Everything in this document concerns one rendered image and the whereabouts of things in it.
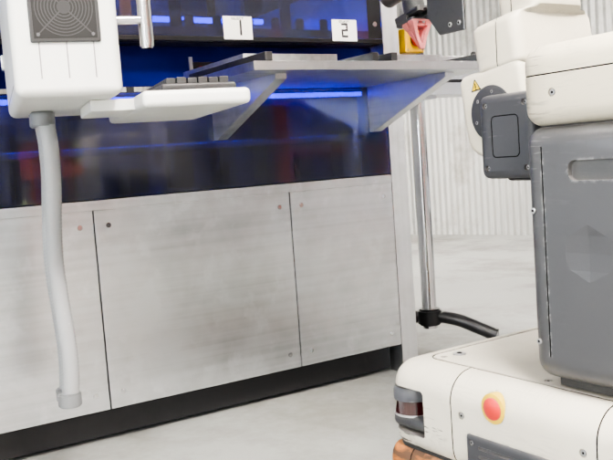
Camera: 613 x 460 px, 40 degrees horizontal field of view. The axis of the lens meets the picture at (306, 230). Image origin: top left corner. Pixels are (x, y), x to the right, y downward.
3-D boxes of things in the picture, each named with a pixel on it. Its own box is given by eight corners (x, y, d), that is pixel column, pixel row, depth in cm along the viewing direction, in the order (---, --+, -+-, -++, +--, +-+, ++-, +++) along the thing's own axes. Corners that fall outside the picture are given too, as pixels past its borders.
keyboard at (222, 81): (127, 109, 187) (126, 98, 187) (188, 106, 192) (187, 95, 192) (161, 90, 150) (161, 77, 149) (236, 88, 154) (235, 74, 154)
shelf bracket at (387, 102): (369, 131, 242) (366, 87, 241) (378, 131, 243) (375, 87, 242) (448, 123, 213) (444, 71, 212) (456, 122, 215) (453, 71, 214)
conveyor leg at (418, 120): (411, 328, 280) (397, 98, 274) (431, 323, 285) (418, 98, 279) (429, 331, 273) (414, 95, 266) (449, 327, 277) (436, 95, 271)
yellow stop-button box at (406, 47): (390, 56, 253) (389, 31, 253) (410, 56, 257) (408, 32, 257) (407, 52, 247) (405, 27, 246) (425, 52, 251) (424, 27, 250)
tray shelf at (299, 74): (167, 93, 217) (166, 86, 217) (381, 88, 254) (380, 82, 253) (254, 69, 176) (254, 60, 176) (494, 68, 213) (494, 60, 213)
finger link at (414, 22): (420, 55, 225) (414, 21, 226) (437, 46, 219) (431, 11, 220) (400, 55, 221) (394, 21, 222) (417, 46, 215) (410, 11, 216)
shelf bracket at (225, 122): (213, 140, 216) (210, 89, 215) (223, 140, 217) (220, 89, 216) (279, 131, 187) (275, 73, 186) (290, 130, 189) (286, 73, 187)
